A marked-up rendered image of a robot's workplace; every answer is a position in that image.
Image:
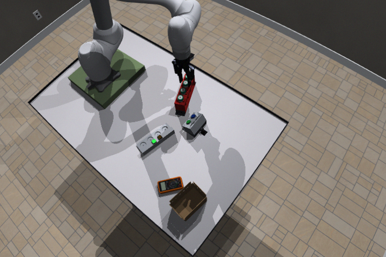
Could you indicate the orange digital multimeter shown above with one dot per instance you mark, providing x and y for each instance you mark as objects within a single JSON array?
[{"x": 169, "y": 185}]

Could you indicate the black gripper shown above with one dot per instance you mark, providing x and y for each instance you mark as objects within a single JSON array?
[{"x": 184, "y": 64}]

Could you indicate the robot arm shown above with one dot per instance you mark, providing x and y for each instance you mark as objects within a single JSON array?
[{"x": 95, "y": 56}]

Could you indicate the white key panel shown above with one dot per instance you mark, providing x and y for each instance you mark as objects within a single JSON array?
[{"x": 195, "y": 124}]

